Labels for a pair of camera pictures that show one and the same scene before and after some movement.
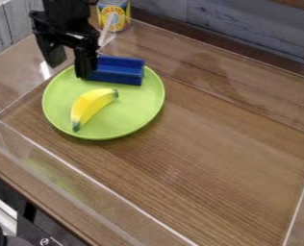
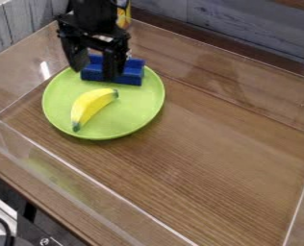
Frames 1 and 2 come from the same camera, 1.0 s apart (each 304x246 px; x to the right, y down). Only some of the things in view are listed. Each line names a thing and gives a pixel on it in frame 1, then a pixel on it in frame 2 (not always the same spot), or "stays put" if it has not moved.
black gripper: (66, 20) to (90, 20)
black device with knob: (38, 229) stays put
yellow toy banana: (87, 104) stays put
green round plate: (121, 117) stays put
